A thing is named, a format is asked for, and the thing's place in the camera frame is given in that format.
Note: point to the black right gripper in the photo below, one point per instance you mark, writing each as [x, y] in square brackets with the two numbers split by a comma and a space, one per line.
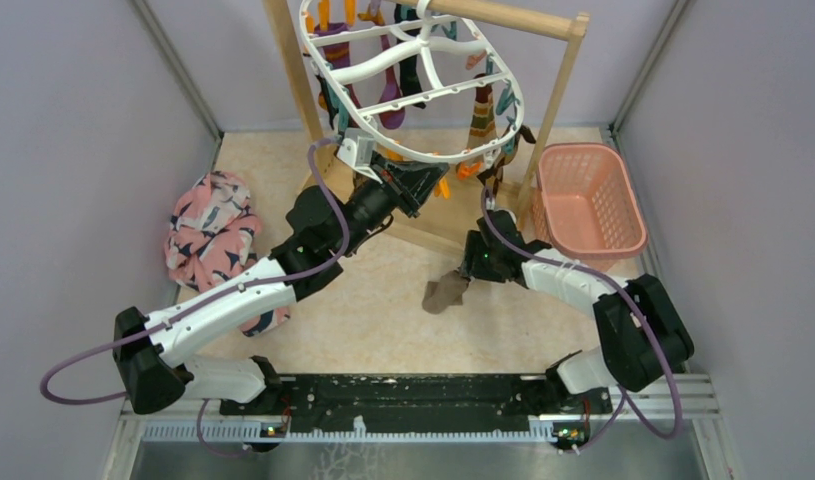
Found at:
[472, 264]

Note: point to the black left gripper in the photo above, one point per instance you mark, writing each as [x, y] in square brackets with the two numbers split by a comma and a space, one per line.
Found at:
[409, 184]

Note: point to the dark sock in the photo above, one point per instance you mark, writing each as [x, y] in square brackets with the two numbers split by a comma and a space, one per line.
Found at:
[445, 292]

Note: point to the white plastic sock hanger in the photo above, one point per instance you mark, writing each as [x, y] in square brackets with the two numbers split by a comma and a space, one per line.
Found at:
[380, 62]

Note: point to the maroon purple striped sock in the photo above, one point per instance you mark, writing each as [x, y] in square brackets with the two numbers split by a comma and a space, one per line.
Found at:
[338, 56]

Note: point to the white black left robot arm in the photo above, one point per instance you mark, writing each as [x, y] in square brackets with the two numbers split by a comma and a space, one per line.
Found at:
[157, 354]

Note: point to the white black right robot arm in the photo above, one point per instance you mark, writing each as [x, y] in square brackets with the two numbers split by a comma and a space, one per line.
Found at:
[637, 323]

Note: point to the orange clothespin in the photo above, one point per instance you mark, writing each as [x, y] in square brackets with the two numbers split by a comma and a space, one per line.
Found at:
[442, 189]
[468, 169]

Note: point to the black white striped sock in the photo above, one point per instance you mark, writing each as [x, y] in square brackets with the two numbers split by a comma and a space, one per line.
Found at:
[408, 74]

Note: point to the pink laundry basket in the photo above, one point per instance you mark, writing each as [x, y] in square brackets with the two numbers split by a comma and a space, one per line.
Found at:
[584, 205]

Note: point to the pink navy patterned cloth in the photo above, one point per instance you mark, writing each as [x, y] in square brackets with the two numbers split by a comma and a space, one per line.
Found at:
[211, 233]

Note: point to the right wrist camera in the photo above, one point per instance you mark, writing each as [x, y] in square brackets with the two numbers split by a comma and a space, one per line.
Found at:
[502, 219]

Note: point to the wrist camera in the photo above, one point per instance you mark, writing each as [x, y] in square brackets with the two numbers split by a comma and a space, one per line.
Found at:
[502, 219]
[356, 149]

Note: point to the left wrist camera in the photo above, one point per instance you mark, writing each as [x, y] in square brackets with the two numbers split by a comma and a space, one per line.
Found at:
[356, 149]

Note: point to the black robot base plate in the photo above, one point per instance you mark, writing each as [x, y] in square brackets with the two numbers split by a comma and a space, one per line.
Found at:
[403, 404]

